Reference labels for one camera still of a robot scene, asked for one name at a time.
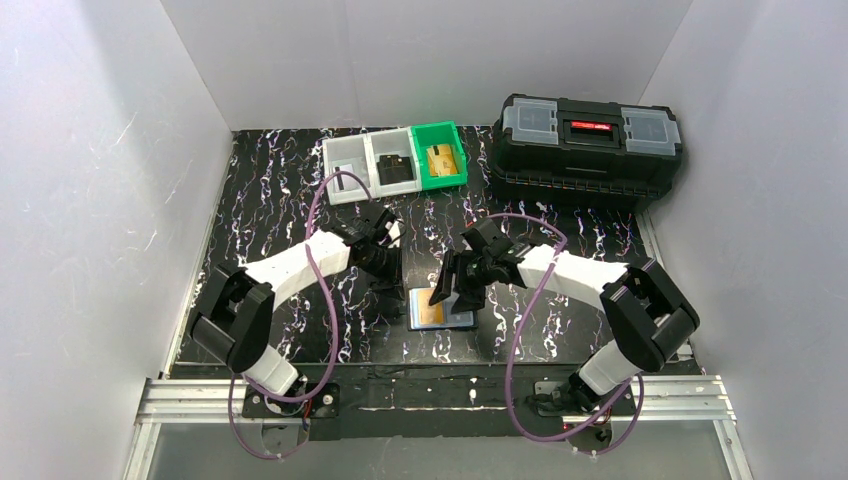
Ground white left plastic bin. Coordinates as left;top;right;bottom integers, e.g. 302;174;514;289
322;134;376;205

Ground black plastic toolbox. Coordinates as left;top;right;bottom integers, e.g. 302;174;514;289
487;94;684;213

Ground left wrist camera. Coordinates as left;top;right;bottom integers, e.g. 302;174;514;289
359;203;402;248

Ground tan credit card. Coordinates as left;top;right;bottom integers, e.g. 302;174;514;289
426;144;458;177

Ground white middle plastic bin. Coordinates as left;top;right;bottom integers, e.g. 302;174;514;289
366;127;422;198

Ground gold card in holder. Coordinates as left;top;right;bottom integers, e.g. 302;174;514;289
410;288;459;330

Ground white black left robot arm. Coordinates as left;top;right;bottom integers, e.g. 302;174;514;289
186;203;405;403

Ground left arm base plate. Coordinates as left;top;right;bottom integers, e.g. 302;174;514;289
241;382;342;420

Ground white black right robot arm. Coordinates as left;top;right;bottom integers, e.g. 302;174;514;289
428;218;700;412

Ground black credit card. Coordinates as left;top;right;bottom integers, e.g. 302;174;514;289
376;154;415;185

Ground black card holder wallet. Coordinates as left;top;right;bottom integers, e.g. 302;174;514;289
406;288;479;331

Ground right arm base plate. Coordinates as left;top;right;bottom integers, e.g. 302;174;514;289
514;380;616;419

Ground green plastic bin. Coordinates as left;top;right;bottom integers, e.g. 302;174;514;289
411;121;468;190

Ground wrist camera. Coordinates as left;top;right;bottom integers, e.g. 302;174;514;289
461;218;514;257
359;203;402;248

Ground black marbled table mat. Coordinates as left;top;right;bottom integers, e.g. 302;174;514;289
195;126;658;364

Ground aluminium frame rail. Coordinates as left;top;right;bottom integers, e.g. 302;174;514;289
124;365;752;479

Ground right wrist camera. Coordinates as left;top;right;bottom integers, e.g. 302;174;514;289
461;218;514;257

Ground white plastic bin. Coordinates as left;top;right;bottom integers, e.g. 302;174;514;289
366;127;422;198
322;134;376;205

